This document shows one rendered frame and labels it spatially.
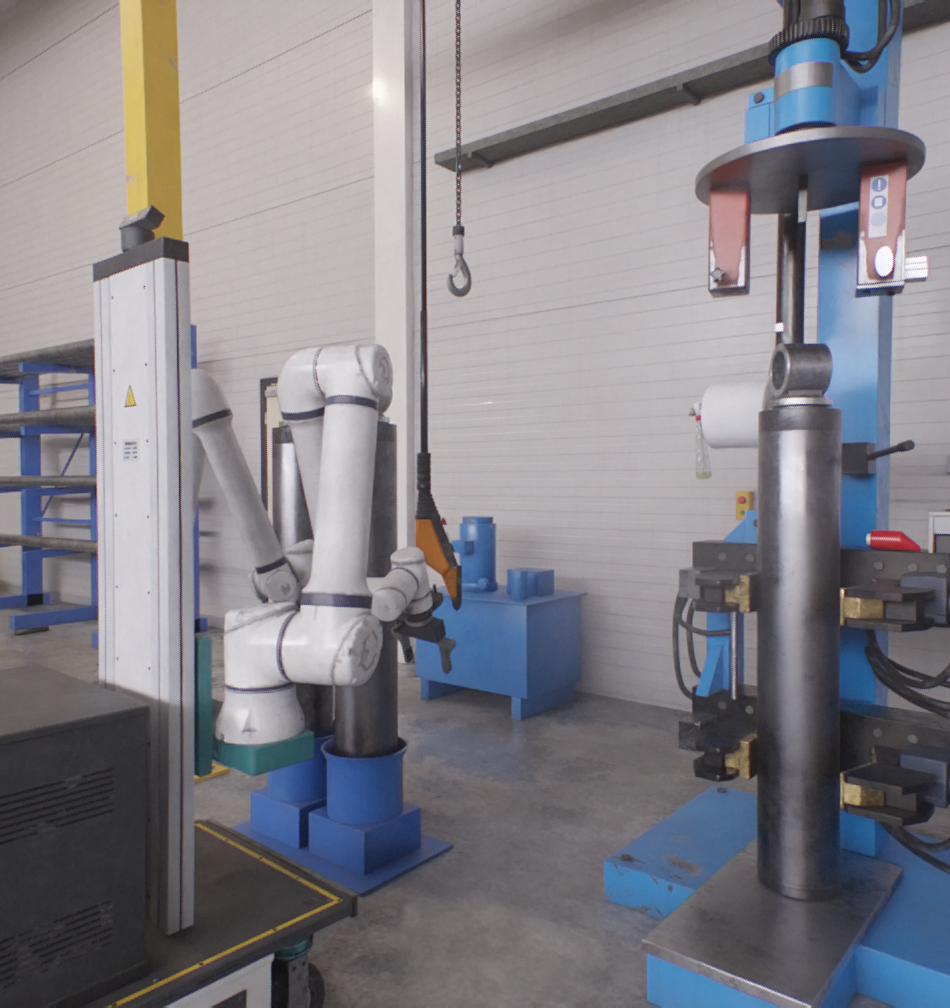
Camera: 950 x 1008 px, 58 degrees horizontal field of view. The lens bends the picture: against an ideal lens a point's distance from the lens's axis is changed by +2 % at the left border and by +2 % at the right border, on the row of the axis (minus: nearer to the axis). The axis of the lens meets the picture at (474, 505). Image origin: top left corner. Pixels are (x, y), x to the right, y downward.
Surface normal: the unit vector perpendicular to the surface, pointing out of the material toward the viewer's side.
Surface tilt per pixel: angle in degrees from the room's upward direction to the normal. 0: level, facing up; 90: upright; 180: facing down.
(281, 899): 0
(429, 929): 0
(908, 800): 90
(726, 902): 0
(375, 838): 90
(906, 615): 90
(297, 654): 89
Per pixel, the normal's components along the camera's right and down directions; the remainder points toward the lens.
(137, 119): -0.62, 0.02
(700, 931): 0.00, -1.00
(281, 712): 0.64, -0.36
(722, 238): -0.38, 0.03
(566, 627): 0.78, 0.01
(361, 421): 0.53, -0.09
